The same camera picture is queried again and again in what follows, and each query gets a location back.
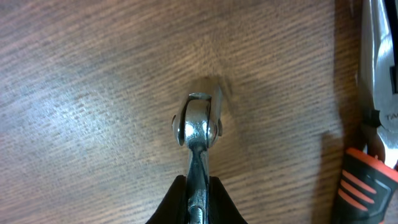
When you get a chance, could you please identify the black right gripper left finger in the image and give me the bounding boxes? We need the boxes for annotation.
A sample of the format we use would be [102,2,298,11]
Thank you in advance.
[146,175,187,224]

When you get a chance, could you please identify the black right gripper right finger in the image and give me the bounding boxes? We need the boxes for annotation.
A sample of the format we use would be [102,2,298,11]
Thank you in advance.
[209,177,247,224]

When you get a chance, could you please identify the silver wrench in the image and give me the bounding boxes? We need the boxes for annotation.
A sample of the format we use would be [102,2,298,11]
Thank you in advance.
[172,77,223,224]

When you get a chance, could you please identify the orange black needle-nose pliers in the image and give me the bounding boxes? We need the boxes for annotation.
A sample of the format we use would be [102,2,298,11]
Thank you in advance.
[331,0,397,224]

